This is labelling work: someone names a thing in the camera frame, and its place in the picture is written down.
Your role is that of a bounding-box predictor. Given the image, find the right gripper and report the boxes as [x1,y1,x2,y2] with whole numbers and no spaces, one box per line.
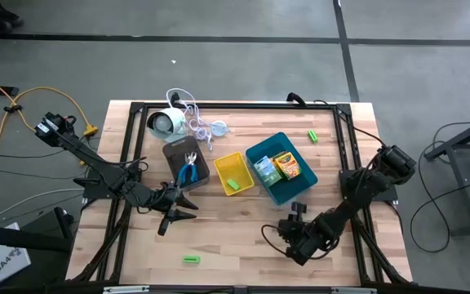
[291,202,321,248]

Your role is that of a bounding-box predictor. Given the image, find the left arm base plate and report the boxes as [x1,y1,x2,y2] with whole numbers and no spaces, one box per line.
[82,166,142,201]

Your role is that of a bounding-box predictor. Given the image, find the black stand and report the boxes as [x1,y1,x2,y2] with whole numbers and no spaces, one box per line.
[0,206,75,253]

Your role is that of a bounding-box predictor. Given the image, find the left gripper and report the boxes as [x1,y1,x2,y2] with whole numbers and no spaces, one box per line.
[136,183,199,224]

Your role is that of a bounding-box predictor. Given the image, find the white metal bracket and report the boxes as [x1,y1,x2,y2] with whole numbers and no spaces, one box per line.
[103,285,150,294]
[331,287,378,294]

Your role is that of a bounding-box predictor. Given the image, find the white cable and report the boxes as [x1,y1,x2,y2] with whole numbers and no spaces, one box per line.
[164,87,216,151]

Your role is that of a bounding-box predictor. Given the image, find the white security camera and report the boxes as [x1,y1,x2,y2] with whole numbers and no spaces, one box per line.
[146,107,187,143]

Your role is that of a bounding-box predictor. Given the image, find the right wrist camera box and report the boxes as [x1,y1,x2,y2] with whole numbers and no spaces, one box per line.
[277,218,297,238]

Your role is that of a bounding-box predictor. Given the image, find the yellow green crayon box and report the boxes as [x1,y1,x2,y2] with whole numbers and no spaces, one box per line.
[273,150,303,180]

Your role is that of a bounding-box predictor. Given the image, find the green white pencil box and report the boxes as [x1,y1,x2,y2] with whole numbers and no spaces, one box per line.
[253,154,283,189]

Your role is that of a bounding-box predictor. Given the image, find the blue-handled pliers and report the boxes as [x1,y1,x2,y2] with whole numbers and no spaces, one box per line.
[176,153,191,188]
[185,151,200,184]

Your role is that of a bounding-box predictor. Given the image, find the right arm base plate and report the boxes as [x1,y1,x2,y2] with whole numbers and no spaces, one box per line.
[339,169,399,203]

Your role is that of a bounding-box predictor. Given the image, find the orange extension cable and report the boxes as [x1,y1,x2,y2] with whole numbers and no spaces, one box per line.
[0,69,100,180]

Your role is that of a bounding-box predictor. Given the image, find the white round disc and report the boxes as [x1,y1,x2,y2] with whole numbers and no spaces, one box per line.
[210,120,232,138]

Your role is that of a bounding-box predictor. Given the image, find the dark grey plastic bin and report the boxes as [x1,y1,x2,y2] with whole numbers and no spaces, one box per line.
[162,135,211,193]

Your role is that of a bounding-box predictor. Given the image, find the black aluminium table frame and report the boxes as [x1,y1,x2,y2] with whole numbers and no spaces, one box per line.
[65,100,414,287]

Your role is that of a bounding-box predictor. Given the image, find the yellow plastic basket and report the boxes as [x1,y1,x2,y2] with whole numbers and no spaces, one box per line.
[213,150,255,197]

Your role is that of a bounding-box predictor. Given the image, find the teal plastic bin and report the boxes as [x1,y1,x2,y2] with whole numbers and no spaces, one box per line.
[245,131,319,207]

